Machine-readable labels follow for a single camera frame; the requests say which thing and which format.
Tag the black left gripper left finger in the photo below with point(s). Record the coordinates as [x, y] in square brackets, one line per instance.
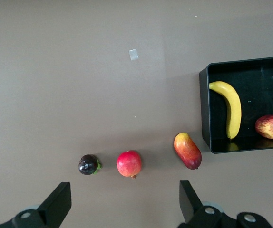
[55, 204]

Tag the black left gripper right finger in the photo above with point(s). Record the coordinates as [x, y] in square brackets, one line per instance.
[191, 206]

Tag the yellow banana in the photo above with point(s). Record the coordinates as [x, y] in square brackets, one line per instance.
[234, 107]

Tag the red yellow apple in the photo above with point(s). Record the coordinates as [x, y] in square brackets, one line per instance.
[270, 127]

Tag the black rectangular plastic box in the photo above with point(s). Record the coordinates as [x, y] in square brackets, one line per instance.
[253, 83]

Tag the dark purple mangosteen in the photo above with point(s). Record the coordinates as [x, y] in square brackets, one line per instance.
[87, 165]

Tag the red yellow mango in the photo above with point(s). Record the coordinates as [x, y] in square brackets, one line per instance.
[187, 152]

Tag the red pomegranate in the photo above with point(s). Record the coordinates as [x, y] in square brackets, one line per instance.
[129, 164]

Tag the small tape patch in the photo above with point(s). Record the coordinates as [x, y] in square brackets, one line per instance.
[133, 54]

